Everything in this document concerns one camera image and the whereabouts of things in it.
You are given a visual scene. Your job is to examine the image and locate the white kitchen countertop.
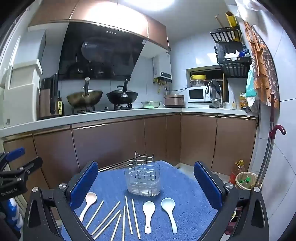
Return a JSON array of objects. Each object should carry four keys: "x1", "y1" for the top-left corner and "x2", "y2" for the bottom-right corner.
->
[{"x1": 0, "y1": 107, "x2": 258, "y2": 138}]

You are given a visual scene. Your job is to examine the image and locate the light blue ceramic spoon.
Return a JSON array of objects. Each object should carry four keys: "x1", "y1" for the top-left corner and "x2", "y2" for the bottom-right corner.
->
[{"x1": 161, "y1": 198, "x2": 178, "y2": 234}]

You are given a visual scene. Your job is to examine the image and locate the glass bowl with green lid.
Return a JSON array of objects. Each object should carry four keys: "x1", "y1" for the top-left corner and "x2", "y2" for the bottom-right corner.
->
[{"x1": 142, "y1": 100, "x2": 162, "y2": 109}]

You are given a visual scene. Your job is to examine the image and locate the black wall rack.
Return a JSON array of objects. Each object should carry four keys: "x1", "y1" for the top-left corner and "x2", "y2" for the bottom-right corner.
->
[{"x1": 210, "y1": 26, "x2": 242, "y2": 43}]

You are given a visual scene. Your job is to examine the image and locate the yellow roll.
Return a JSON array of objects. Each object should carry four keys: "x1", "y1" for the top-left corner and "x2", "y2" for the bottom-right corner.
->
[{"x1": 225, "y1": 11, "x2": 241, "y2": 42}]

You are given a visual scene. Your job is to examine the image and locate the woven waste basket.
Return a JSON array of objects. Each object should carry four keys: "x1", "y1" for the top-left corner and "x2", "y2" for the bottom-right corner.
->
[{"x1": 235, "y1": 172, "x2": 258, "y2": 191}]

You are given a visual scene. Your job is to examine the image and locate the black wok with lid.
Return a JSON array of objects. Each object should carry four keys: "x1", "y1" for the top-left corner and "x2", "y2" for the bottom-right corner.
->
[{"x1": 106, "y1": 79, "x2": 139, "y2": 105}]

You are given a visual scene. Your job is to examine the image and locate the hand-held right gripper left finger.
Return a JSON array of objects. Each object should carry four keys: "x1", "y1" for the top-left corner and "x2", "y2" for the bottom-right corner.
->
[{"x1": 23, "y1": 161, "x2": 100, "y2": 241}]

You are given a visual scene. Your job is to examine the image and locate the black range hood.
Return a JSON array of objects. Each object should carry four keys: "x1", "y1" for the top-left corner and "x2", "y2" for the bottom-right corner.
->
[{"x1": 58, "y1": 21, "x2": 147, "y2": 81}]

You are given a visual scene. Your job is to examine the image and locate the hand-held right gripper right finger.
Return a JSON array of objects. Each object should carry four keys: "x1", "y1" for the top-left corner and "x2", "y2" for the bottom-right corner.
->
[{"x1": 194, "y1": 161, "x2": 270, "y2": 241}]

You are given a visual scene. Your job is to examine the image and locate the bronze wok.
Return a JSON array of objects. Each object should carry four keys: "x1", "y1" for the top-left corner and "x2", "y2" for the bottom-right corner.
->
[{"x1": 67, "y1": 77, "x2": 103, "y2": 108}]

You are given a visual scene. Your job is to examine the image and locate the row of wooden chopsticks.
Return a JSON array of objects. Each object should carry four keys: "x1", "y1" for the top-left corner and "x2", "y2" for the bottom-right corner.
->
[{"x1": 85, "y1": 196, "x2": 141, "y2": 241}]

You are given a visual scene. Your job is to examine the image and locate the clear utensil holder wire rack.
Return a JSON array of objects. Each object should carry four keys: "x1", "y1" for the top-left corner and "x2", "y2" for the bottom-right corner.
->
[{"x1": 123, "y1": 151, "x2": 161, "y2": 197}]

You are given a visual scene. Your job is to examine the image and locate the clear glass mixing bowl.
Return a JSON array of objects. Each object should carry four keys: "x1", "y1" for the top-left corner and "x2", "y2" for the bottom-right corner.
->
[{"x1": 190, "y1": 79, "x2": 208, "y2": 88}]

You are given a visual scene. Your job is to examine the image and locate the white ceramic spoon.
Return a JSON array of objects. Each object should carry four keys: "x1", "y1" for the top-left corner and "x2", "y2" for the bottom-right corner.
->
[{"x1": 143, "y1": 201, "x2": 156, "y2": 234}]

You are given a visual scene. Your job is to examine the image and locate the pink ceramic spoon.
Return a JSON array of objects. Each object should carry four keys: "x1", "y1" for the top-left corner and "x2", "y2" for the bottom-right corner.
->
[{"x1": 79, "y1": 192, "x2": 97, "y2": 223}]

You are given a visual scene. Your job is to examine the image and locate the white boxy appliance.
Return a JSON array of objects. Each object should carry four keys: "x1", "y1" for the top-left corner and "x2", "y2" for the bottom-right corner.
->
[{"x1": 0, "y1": 29, "x2": 47, "y2": 130}]

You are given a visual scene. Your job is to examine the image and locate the person's left hand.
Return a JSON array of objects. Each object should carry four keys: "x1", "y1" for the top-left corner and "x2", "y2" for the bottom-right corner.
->
[{"x1": 0, "y1": 197, "x2": 23, "y2": 232}]

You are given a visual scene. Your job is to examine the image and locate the green cap plastic bottle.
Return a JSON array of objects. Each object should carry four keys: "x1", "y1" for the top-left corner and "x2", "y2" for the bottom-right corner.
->
[{"x1": 239, "y1": 176, "x2": 252, "y2": 189}]

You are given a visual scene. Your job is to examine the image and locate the teal plastic bag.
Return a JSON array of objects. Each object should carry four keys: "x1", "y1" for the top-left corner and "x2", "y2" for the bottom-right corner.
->
[{"x1": 245, "y1": 65, "x2": 257, "y2": 98}]

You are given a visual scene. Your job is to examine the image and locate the white water heater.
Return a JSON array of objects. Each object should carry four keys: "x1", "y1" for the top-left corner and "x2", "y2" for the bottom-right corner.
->
[{"x1": 153, "y1": 52, "x2": 173, "y2": 82}]

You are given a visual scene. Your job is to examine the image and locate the black gas stove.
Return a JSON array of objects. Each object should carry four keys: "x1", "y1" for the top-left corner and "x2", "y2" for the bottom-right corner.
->
[{"x1": 70, "y1": 103, "x2": 134, "y2": 114}]

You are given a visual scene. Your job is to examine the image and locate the yellow detergent bottle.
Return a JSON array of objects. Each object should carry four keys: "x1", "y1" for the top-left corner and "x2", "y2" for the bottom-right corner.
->
[{"x1": 239, "y1": 93, "x2": 249, "y2": 109}]

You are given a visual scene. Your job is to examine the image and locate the large cooking oil bottle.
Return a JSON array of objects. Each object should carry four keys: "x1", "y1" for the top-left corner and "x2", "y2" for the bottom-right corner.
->
[{"x1": 229, "y1": 160, "x2": 246, "y2": 184}]

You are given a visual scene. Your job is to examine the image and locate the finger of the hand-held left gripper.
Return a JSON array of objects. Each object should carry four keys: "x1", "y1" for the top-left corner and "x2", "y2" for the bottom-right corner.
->
[
  {"x1": 0, "y1": 148, "x2": 25, "y2": 169},
  {"x1": 9, "y1": 157, "x2": 43, "y2": 177}
]

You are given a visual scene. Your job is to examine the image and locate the metal cane red hook handle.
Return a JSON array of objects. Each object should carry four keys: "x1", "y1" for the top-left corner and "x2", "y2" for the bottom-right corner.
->
[{"x1": 255, "y1": 124, "x2": 287, "y2": 189}]

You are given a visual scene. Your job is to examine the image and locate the white plastic bag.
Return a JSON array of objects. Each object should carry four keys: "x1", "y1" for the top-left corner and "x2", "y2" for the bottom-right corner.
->
[{"x1": 233, "y1": 0, "x2": 262, "y2": 21}]

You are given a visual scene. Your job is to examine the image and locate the black wire dish basket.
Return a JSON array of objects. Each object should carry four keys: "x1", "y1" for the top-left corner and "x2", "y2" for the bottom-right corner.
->
[{"x1": 215, "y1": 42, "x2": 252, "y2": 78}]

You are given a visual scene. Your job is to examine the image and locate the chrome kitchen faucet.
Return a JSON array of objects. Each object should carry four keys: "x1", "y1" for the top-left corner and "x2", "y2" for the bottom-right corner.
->
[{"x1": 205, "y1": 79, "x2": 224, "y2": 108}]

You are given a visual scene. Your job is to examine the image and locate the white microwave oven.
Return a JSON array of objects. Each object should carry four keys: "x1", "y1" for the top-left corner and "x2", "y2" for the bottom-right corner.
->
[{"x1": 187, "y1": 86, "x2": 212, "y2": 103}]

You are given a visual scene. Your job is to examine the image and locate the brown tall countertop appliance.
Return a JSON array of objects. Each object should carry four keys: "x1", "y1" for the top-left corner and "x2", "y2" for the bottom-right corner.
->
[{"x1": 38, "y1": 74, "x2": 59, "y2": 120}]

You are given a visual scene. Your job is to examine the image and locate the dark oil bottle yellow label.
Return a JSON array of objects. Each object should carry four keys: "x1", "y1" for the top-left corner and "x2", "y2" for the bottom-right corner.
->
[{"x1": 57, "y1": 90, "x2": 65, "y2": 117}]

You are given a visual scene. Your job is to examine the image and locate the wooden rolling pin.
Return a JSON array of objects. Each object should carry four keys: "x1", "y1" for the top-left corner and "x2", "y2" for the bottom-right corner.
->
[{"x1": 215, "y1": 15, "x2": 226, "y2": 42}]

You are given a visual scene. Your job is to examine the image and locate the blue fluffy towel mat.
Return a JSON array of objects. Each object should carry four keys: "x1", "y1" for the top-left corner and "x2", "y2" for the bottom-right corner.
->
[{"x1": 61, "y1": 160, "x2": 219, "y2": 241}]

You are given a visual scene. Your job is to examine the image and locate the orange floral apron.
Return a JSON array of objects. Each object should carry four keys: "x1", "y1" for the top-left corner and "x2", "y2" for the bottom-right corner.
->
[{"x1": 244, "y1": 21, "x2": 280, "y2": 107}]

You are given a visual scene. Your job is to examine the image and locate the white rag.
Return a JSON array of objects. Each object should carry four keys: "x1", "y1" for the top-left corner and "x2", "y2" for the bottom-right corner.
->
[{"x1": 224, "y1": 50, "x2": 241, "y2": 61}]

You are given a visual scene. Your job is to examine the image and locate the brown rice cooker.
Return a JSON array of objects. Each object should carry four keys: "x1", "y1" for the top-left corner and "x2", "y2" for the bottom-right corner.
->
[{"x1": 164, "y1": 94, "x2": 185, "y2": 108}]

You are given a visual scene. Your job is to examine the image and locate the metal pole dark red grip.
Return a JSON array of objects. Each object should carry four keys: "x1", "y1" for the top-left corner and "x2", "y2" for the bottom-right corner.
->
[{"x1": 268, "y1": 93, "x2": 275, "y2": 139}]

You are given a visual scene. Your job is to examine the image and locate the brown lower kitchen cabinets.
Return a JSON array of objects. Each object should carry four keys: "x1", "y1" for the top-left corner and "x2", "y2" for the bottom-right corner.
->
[{"x1": 0, "y1": 112, "x2": 258, "y2": 202}]

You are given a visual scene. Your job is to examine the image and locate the brown upper kitchen cabinet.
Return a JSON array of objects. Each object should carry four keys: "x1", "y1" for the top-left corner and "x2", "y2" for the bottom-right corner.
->
[{"x1": 28, "y1": 0, "x2": 171, "y2": 51}]

